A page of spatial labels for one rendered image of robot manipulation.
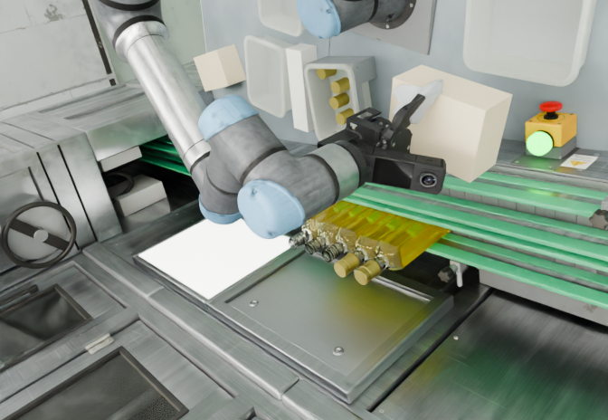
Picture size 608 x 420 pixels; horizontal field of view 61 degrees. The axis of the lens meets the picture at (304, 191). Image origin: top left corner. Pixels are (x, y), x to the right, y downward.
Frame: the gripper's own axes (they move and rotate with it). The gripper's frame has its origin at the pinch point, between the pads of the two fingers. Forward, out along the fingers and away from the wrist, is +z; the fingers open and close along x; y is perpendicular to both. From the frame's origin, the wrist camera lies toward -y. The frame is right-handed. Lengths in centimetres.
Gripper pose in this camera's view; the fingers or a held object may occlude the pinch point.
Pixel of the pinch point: (439, 124)
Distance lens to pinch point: 84.4
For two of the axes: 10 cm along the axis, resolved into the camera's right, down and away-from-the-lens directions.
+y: -6.9, -4.2, 5.9
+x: 0.0, 8.1, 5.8
